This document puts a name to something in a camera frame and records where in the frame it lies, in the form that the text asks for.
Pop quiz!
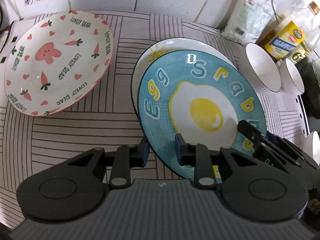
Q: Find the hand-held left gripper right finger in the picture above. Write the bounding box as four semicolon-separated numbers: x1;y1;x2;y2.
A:
174;133;253;188

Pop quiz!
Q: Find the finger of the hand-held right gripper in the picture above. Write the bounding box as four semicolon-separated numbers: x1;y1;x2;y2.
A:
266;131;288;153
237;119;268;156

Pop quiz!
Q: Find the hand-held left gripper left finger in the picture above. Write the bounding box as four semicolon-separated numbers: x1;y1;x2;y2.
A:
67;138;151;188

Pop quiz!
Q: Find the white bowl dark rim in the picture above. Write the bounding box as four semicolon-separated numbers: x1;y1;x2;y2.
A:
279;58;306;94
245;42;282;94
301;131;320;166

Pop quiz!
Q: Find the blue fried egg plate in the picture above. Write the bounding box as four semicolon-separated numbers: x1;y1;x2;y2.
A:
137;50;268;179

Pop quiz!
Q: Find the pink carrot print plate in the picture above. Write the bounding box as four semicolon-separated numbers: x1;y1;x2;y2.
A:
4;10;114;117
75;52;113;103

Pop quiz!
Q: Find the white sun print plate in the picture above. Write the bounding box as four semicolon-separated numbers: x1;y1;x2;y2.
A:
131;37;238;115

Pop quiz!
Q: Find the dark cooking pot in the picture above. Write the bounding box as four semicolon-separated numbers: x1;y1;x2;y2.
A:
299;57;320;118

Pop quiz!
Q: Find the clear bottle yellow cap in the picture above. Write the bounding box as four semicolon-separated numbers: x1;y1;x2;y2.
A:
287;1;320;66

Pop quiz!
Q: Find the yellow label oil bottle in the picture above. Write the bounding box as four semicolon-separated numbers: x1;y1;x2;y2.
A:
257;14;310;63

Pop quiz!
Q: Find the white plastic bag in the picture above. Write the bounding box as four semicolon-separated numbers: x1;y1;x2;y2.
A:
220;0;273;43

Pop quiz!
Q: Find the white box with stickers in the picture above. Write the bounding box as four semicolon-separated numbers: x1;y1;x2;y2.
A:
12;0;72;20

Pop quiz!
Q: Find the black cable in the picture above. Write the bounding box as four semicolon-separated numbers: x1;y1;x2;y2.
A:
261;0;279;22

